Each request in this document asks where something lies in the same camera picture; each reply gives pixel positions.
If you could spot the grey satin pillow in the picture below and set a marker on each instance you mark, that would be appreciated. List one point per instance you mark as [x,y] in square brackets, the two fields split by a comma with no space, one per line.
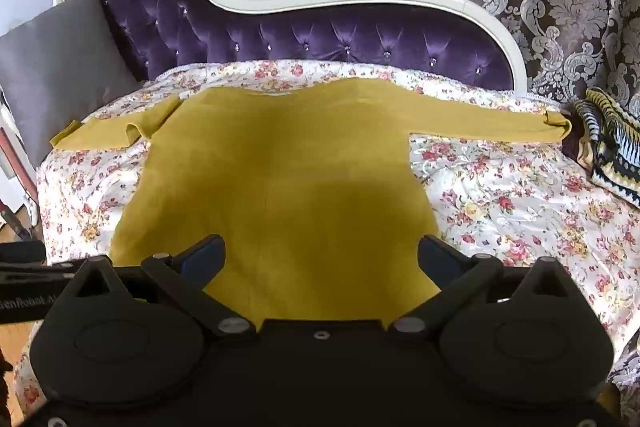
[59,67]

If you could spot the black yellow patterned cloth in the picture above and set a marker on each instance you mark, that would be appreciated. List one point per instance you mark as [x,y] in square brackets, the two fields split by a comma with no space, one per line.
[605,142]

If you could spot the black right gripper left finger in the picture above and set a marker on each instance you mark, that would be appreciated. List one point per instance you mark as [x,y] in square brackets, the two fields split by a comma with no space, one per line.
[183,278]

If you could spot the mustard yellow knit sweater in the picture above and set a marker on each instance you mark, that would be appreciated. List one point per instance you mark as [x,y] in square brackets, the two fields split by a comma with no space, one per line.
[311,190]

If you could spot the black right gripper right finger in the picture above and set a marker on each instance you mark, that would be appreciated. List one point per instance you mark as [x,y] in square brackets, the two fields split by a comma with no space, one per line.
[464,284]

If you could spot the purple tufted white-framed headboard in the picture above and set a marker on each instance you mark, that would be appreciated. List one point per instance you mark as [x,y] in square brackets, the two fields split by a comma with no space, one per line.
[454,38]

